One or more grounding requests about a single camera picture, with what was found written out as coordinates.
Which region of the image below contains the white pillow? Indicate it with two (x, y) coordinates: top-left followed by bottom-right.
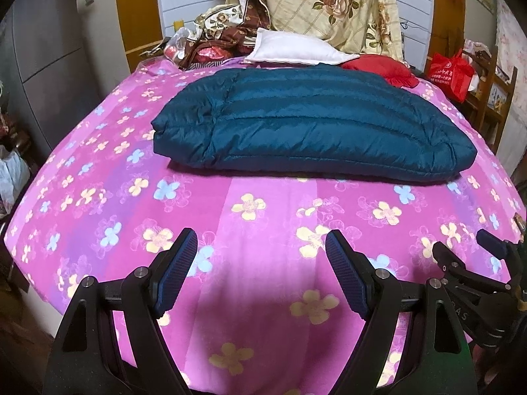
(245, 28), (361, 66)

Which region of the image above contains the red cushion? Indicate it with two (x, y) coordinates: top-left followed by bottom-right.
(341, 54), (418, 88)

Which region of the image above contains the wooden chair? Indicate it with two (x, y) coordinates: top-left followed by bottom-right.
(461, 39), (517, 132)

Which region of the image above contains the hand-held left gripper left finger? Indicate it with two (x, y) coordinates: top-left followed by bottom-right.
(43, 227), (199, 395)

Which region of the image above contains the grey refrigerator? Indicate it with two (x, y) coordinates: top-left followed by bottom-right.
(0, 0), (101, 165)

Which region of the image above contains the wooden door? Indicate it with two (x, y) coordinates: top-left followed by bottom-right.
(426, 0), (468, 70)
(115, 0), (165, 70)

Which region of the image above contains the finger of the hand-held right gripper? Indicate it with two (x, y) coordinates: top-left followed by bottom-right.
(432, 241), (513, 297)
(488, 229), (527, 280)

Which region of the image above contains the pink floral bedsheet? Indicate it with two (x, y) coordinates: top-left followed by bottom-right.
(4, 55), (527, 395)

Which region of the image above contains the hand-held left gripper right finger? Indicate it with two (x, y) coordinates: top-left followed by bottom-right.
(325, 229), (470, 395)

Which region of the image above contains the teal down jacket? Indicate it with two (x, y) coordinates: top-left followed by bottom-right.
(150, 68), (478, 184)

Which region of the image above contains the red plastic bag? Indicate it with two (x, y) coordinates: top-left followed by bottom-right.
(428, 48), (474, 101)

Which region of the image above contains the cream floral quilt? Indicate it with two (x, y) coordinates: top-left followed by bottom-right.
(226, 0), (406, 62)

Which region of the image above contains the brown floral quilt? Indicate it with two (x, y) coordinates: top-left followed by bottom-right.
(179, 0), (272, 70)

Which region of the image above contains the shiny red packet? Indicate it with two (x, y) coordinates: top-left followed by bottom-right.
(197, 45), (226, 62)

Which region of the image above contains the white plastic bag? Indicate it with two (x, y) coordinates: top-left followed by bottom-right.
(0, 146), (31, 215)

